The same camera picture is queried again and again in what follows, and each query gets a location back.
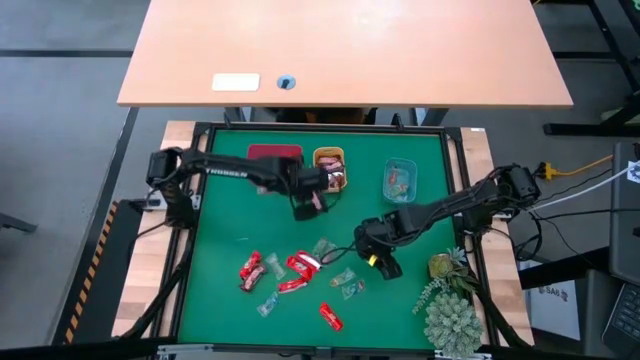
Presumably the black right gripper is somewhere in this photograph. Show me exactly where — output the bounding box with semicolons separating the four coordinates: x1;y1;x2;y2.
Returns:
355;212;409;281

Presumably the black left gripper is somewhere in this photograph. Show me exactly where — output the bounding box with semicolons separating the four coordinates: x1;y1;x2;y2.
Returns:
287;167;332;221

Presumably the white-backed KitKat bar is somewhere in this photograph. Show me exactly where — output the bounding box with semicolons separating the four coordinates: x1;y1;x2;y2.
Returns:
295;249;324;271

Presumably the red KitKat bar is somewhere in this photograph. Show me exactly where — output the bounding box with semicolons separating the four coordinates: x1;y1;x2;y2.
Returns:
238;250;263;280
318;301;345;332
285;254;316;281
277;277;309;294

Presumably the yellow plastic bin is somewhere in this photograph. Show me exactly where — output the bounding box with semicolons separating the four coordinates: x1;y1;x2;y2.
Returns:
312;146;349;194

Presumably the trailing faux succulent plant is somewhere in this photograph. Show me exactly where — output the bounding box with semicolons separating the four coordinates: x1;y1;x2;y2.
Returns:
411;277;448;315

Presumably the green rosette faux succulent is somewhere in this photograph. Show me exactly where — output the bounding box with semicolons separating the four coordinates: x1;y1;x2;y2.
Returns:
427;252;455;280

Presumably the red plastic bin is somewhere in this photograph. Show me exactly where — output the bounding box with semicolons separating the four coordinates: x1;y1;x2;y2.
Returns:
247;143;304;162

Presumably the dark spiky faux plant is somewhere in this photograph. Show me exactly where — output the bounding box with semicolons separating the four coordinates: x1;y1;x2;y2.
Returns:
447;246;480;296

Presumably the pale bushy faux plant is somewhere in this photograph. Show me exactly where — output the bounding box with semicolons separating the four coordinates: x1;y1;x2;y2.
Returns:
423;292;485;358

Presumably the teal plastic bin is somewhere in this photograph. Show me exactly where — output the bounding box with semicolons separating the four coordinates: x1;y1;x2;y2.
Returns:
382;156;419;205

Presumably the green table mat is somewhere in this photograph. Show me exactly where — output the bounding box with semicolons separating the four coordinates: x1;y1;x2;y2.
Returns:
177;128;459;351

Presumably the white rectangular pad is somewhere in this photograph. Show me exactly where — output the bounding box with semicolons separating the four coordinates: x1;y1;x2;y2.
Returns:
211;72;262;93

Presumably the orange wooden desk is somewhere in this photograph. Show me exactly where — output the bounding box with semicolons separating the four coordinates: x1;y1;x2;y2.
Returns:
116;0;575;109

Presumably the hazard-striped black floor plate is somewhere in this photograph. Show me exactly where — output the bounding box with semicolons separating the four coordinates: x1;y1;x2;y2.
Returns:
52;199;144;346

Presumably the grey cabinet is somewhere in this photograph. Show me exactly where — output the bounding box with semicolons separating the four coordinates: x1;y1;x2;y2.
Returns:
608;142;640;287

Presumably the black keyboard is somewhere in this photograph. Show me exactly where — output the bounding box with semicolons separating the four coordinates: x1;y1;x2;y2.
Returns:
601;282;640;357

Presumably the black stand foot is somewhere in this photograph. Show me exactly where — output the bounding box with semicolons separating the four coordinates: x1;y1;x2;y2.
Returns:
0;211;39;234

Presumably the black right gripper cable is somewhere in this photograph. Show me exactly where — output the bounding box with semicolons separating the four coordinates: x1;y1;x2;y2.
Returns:
319;243;359;265

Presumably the black aluminium table frame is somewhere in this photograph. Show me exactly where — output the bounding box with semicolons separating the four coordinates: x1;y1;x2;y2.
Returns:
112;121;534;360

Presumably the yellow extension cable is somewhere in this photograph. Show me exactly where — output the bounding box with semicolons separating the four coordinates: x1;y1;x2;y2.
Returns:
538;154;614;181

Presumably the white cable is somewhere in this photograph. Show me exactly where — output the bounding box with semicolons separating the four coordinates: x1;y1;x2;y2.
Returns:
529;167;632;212

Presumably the black floor cable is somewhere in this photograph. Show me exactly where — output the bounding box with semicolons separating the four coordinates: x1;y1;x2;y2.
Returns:
529;207;640;222

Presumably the black desk leg frame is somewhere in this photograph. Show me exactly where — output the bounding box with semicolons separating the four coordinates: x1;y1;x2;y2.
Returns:
542;0;640;137

